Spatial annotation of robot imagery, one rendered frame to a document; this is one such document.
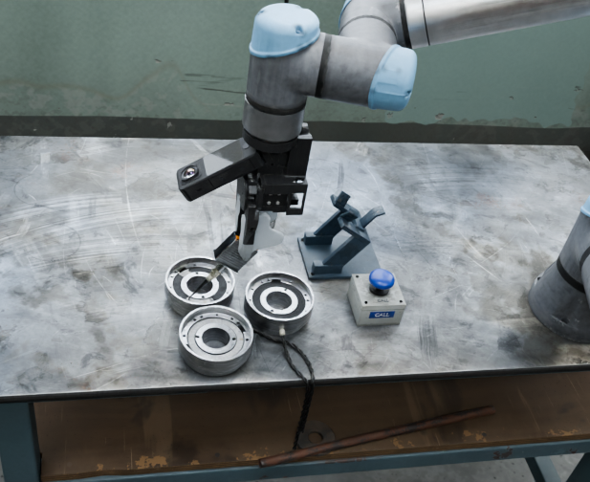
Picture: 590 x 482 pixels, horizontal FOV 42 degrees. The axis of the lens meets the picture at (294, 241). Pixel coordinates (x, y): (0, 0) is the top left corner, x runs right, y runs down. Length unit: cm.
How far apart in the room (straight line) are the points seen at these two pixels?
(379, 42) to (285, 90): 12
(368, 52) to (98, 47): 189
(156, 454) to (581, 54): 237
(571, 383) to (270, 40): 100
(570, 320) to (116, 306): 71
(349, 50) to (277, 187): 21
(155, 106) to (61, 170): 142
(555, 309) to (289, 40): 66
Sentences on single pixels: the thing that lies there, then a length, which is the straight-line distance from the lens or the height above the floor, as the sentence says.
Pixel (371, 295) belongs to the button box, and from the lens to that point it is 120.
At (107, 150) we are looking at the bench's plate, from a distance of 150.
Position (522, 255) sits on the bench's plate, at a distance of 145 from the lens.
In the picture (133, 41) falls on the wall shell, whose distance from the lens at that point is 272.
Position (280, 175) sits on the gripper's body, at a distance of 101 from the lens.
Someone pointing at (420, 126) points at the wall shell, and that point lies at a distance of 310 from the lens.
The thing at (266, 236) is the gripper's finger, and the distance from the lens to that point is 106.
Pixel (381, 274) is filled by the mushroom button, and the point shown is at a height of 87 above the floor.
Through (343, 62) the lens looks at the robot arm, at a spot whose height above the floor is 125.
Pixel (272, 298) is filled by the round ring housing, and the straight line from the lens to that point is 120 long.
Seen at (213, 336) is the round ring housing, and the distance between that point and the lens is 114.
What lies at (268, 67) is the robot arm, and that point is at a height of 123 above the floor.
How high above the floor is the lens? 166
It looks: 40 degrees down
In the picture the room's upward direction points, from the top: 11 degrees clockwise
